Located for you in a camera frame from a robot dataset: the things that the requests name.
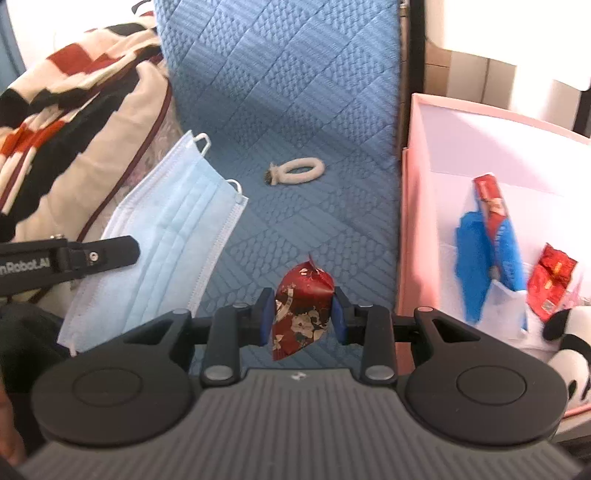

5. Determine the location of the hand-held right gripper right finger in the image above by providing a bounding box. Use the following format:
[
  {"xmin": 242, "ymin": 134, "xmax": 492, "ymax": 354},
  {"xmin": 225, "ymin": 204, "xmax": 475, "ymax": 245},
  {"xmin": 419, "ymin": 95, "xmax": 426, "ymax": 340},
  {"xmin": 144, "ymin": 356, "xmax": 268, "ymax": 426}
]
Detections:
[{"xmin": 331, "ymin": 286, "xmax": 479, "ymax": 385}]

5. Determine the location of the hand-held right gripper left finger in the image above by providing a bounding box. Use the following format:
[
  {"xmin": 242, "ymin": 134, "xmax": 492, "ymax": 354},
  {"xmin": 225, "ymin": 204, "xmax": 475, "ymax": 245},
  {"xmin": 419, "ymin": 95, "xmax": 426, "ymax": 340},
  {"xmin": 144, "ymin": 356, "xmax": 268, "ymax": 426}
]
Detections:
[{"xmin": 122, "ymin": 287, "xmax": 277, "ymax": 387}]

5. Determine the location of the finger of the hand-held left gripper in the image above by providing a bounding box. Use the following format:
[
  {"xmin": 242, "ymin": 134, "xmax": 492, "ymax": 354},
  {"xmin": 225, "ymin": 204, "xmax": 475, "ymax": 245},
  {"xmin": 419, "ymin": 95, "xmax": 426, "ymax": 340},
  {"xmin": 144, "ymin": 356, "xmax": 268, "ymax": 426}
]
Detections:
[{"xmin": 54, "ymin": 234, "xmax": 142, "ymax": 281}]

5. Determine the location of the dark red floral packet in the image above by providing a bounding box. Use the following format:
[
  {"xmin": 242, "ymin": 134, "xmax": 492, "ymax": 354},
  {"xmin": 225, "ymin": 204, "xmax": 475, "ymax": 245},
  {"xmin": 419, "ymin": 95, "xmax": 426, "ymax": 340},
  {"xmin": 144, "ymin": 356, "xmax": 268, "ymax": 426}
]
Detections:
[{"xmin": 271, "ymin": 255, "xmax": 334, "ymax": 362}]

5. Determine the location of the blue face mask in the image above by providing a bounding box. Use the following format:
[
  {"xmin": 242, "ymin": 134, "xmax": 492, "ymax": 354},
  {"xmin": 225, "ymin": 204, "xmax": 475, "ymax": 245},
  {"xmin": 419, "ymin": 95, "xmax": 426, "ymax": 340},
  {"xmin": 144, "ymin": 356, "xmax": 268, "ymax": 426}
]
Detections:
[{"xmin": 58, "ymin": 130, "xmax": 249, "ymax": 356}]

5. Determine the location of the pink box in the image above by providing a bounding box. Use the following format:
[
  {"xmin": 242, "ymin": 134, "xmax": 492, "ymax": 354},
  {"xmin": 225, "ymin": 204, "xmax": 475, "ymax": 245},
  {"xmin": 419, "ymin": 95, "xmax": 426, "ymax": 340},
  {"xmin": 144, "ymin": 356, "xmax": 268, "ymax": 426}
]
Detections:
[{"xmin": 394, "ymin": 92, "xmax": 591, "ymax": 416}]

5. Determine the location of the blue tissue packet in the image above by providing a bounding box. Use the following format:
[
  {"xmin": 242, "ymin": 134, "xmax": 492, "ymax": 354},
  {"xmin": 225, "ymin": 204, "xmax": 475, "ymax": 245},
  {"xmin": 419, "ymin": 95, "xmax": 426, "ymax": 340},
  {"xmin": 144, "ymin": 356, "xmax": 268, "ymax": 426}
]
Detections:
[{"xmin": 456, "ymin": 174, "xmax": 529, "ymax": 334}]

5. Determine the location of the bright red snack packet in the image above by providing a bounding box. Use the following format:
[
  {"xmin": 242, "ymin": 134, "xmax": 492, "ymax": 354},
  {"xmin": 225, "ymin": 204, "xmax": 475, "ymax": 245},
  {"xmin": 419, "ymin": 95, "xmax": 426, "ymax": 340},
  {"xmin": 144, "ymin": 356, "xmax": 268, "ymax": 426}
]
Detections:
[{"xmin": 526, "ymin": 243, "xmax": 579, "ymax": 323}]

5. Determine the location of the panda plush toy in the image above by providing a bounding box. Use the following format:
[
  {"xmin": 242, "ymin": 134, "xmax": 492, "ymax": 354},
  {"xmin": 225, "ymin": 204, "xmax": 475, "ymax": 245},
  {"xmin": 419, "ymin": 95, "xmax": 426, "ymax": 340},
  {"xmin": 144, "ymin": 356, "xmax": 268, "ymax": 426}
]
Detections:
[{"xmin": 542, "ymin": 307, "xmax": 591, "ymax": 409}]

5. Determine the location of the person's left hand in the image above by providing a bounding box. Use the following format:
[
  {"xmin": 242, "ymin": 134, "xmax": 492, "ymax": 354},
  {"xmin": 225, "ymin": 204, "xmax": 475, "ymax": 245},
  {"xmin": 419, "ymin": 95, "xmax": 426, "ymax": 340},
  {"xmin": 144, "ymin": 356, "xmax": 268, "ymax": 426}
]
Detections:
[{"xmin": 0, "ymin": 385, "xmax": 27, "ymax": 468}]

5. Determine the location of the striped blanket pillow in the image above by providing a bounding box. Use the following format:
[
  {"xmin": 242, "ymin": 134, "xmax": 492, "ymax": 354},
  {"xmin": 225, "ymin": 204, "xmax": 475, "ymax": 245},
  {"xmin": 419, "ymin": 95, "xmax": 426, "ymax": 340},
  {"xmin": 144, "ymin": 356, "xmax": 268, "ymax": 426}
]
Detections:
[{"xmin": 0, "ymin": 21, "xmax": 162, "ymax": 241}]

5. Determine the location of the blue quilted sofa cushion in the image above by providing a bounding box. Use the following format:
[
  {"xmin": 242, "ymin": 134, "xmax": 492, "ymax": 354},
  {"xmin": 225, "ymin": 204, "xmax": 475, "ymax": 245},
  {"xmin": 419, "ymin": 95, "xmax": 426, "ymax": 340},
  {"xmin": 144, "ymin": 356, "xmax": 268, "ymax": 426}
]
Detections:
[{"xmin": 152, "ymin": 0, "xmax": 402, "ymax": 370}]

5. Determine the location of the blue curtain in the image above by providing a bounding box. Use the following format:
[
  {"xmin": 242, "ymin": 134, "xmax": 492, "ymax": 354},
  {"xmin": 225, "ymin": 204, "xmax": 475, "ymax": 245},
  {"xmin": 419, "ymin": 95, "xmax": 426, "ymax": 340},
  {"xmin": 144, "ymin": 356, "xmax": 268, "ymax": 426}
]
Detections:
[{"xmin": 0, "ymin": 0, "xmax": 27, "ymax": 79}]

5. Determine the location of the cardboard box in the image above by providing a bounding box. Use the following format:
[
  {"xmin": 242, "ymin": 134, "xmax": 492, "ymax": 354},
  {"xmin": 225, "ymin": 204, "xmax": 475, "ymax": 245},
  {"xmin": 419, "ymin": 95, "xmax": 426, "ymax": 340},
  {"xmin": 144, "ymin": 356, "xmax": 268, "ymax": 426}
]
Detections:
[{"xmin": 425, "ymin": 39, "xmax": 490, "ymax": 106}]

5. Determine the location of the white hair tie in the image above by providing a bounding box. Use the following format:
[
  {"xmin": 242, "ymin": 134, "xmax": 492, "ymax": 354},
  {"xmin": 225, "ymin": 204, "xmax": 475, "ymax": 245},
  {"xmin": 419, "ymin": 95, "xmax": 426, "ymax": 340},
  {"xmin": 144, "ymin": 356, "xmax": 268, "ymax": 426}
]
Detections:
[{"xmin": 265, "ymin": 157, "xmax": 325, "ymax": 186}]

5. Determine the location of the black post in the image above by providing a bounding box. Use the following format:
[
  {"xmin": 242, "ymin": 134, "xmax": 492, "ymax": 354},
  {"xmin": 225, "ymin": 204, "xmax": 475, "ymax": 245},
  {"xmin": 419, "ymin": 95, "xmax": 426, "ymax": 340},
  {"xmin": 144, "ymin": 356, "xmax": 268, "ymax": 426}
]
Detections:
[{"xmin": 398, "ymin": 0, "xmax": 426, "ymax": 158}]

